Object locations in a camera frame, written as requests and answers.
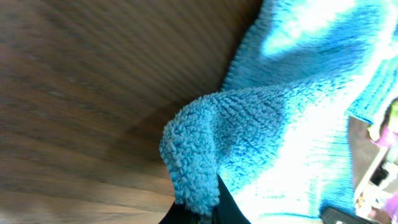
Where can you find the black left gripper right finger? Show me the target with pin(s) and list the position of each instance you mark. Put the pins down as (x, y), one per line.
(333, 216)

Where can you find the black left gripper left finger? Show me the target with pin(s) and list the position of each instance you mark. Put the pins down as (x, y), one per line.
(226, 212)

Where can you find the blue microfiber cloth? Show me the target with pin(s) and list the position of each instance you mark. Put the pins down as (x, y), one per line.
(276, 135)

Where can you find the purple microfiber cloth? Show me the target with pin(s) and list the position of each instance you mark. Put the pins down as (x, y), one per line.
(387, 138)

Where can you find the green microfiber cloth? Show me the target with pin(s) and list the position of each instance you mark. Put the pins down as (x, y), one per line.
(389, 120)

